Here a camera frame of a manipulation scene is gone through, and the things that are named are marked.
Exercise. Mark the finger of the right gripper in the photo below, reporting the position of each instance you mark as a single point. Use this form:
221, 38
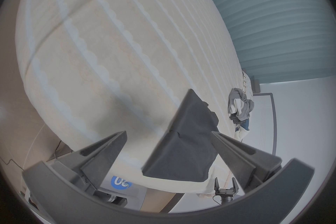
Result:
216, 184
234, 184

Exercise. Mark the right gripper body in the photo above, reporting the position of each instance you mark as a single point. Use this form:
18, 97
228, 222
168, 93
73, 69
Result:
225, 192

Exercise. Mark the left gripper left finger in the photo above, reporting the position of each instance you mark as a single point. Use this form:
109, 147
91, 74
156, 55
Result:
99, 162

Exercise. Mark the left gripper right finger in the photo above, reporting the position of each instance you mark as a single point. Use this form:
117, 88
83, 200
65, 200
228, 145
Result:
252, 162

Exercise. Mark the black T-shirt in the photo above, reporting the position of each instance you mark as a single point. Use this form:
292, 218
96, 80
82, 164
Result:
189, 149

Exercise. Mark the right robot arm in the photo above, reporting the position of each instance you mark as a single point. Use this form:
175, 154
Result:
227, 199

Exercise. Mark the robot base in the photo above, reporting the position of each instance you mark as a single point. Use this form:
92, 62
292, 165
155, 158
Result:
123, 186

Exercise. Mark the pile of clothes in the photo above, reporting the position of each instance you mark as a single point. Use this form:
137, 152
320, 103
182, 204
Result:
240, 107

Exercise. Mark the bed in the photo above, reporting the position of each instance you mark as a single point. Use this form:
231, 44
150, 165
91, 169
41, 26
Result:
118, 47

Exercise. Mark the white printed pillow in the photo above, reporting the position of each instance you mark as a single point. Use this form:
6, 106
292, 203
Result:
248, 83

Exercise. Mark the grey bedside table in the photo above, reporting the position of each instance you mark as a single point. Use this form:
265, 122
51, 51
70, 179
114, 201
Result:
256, 83

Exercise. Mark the blue-green curtain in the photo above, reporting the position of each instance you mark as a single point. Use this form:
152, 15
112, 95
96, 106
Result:
283, 34

